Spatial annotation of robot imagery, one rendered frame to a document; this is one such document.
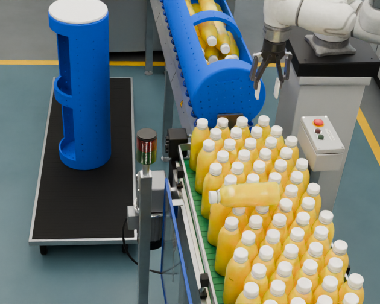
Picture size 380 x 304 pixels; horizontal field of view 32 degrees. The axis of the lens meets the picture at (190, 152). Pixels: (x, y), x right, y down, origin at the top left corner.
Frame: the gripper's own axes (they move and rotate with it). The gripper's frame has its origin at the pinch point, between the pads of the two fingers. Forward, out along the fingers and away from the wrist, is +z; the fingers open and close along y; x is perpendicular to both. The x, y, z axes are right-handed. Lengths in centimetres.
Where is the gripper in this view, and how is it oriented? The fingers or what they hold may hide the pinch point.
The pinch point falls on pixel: (266, 90)
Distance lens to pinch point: 231.5
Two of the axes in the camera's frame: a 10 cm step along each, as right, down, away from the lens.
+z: -0.6, 7.9, 6.1
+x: 1.6, 6.1, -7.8
